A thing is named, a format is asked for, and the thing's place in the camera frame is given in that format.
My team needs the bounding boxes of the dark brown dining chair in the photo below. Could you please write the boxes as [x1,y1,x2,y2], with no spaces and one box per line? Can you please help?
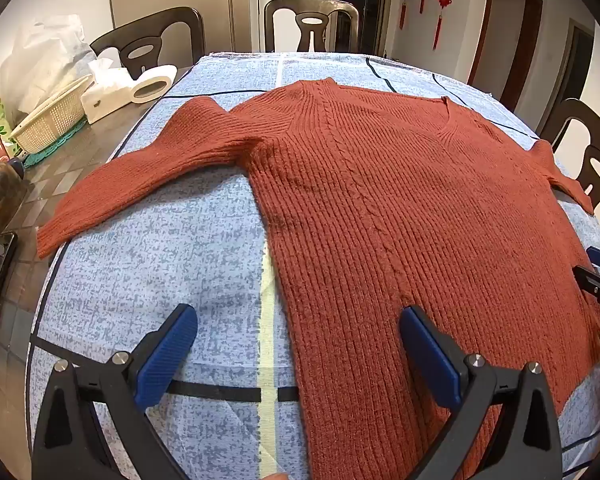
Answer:
[540,99,600,211]
[263,0,359,53]
[90,6,206,73]

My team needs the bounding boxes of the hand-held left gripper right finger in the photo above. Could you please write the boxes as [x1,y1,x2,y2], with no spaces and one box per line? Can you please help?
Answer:
[399,305,564,480]

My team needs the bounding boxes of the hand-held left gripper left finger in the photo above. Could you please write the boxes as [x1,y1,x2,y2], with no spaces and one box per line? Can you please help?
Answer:
[31,304,199,480]

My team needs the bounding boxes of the blue speckled blanket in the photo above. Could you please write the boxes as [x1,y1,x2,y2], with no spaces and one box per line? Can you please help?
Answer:
[25,51,600,480]

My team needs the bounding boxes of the rust red knitted sweater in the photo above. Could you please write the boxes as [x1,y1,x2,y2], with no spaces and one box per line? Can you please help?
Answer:
[36,77,600,480]

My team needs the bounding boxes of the dark grey door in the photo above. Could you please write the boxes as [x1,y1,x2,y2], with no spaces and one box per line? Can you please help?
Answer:
[537,17,596,136]

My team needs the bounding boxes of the cream woven plastic basket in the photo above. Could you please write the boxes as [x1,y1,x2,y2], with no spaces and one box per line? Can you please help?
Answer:
[9,74,95,155]

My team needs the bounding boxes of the green crochet mat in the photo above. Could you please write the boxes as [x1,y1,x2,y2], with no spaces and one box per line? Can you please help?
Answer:
[22,120,88,168]

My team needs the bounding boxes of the white plastic bag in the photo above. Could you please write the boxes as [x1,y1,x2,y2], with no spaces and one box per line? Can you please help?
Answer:
[0,14,98,116]

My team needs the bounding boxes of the white tissue box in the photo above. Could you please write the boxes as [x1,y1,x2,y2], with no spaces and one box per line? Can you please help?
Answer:
[81,58,141,125]

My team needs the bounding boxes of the dark open doorway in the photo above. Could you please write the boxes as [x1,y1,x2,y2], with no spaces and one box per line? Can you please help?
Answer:
[325,0,393,55]

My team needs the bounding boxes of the glass teapot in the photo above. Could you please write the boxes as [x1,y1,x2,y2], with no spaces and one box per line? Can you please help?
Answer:
[0,159,29,238]

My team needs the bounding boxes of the white paper roll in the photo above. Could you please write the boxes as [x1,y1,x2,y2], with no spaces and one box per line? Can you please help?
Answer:
[130,65,178,105]

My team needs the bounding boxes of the brown wooden door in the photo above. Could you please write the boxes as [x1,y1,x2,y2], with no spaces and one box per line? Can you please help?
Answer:
[467,0,544,111]

